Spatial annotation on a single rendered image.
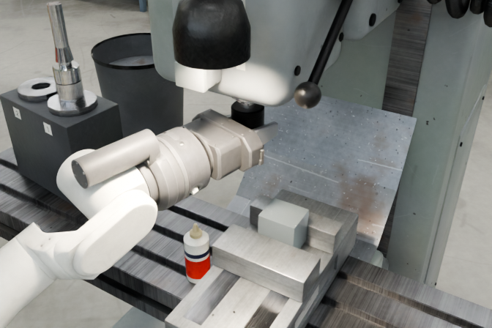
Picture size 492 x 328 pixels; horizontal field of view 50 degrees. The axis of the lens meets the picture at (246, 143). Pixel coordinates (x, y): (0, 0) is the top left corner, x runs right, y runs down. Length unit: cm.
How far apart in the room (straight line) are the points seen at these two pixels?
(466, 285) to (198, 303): 175
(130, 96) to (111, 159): 208
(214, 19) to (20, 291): 34
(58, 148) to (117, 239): 46
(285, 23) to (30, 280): 38
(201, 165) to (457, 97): 55
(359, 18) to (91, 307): 173
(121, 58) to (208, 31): 257
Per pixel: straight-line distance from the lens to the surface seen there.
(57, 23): 98
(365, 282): 91
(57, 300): 229
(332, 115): 110
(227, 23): 46
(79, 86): 101
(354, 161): 109
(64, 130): 98
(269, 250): 78
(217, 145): 67
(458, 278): 241
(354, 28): 74
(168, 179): 62
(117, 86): 267
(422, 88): 104
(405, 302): 91
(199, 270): 87
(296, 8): 58
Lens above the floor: 160
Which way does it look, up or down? 31 degrees down
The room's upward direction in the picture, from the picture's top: straight up
